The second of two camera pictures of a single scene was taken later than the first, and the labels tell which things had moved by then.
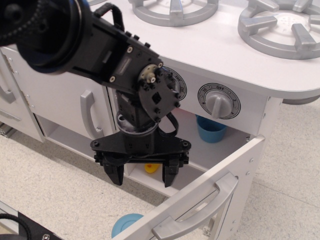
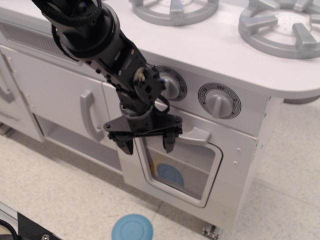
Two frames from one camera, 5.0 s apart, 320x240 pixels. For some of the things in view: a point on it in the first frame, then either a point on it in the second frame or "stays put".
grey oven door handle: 170,228 -> 197,136
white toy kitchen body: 235,61 stays put
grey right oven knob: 219,100 stays put
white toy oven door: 233,221 -> 212,181
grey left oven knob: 180,88 stays put
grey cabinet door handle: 87,99 stays put
